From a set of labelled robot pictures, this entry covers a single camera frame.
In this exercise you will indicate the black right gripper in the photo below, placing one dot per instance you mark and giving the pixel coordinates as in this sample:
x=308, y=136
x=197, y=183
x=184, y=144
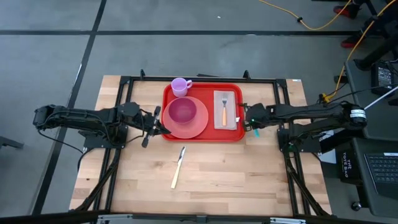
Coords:
x=256, y=115

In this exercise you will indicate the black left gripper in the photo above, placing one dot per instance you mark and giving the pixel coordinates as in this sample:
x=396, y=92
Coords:
x=147, y=121

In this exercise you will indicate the teal pen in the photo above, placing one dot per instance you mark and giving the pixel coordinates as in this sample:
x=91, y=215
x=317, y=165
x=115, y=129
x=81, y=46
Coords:
x=257, y=133

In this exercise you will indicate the beige cloth napkin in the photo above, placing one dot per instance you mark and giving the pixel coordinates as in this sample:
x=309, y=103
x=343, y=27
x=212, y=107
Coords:
x=231, y=105

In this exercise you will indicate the magenta plastic bowl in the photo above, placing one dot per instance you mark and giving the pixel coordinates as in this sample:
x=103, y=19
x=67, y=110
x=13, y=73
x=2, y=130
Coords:
x=182, y=110

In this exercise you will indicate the pink round plate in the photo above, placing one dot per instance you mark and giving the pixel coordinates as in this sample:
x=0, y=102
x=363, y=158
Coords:
x=199, y=124

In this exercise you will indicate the lilac plastic mug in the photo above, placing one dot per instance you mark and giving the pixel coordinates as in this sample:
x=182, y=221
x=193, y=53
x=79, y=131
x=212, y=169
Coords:
x=179, y=86

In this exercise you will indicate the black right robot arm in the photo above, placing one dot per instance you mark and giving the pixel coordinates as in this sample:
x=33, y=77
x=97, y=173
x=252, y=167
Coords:
x=311, y=112

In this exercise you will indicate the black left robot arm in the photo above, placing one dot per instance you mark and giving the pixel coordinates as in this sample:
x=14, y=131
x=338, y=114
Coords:
x=77, y=116

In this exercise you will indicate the red plastic tray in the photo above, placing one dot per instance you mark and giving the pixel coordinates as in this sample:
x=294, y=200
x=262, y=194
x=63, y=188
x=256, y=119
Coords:
x=205, y=88

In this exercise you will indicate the black tote bag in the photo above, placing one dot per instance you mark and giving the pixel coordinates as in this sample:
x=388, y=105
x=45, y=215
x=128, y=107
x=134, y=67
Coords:
x=348, y=165

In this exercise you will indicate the dark grey desk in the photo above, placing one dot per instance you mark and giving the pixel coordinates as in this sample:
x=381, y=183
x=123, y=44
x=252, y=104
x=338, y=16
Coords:
x=373, y=130

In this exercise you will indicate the person's red black shoe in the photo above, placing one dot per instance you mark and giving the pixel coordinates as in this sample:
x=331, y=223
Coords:
x=350, y=43
x=345, y=12

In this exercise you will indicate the black power adapter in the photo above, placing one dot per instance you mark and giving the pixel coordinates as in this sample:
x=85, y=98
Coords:
x=384, y=77

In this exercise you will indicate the black caster wheel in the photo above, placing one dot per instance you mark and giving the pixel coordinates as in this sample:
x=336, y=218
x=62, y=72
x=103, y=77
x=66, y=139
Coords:
x=356, y=206

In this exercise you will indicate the dark laptop computer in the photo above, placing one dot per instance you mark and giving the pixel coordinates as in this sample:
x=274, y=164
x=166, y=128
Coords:
x=385, y=169

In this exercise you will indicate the grey stand foot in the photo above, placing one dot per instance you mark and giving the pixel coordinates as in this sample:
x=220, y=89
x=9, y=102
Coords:
x=9, y=142

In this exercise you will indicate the black aluminium table frame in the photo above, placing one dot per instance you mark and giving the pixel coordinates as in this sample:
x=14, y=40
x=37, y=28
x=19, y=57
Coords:
x=149, y=78

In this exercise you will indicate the black camera rig bar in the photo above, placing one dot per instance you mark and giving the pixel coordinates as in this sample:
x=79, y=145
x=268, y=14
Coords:
x=199, y=219

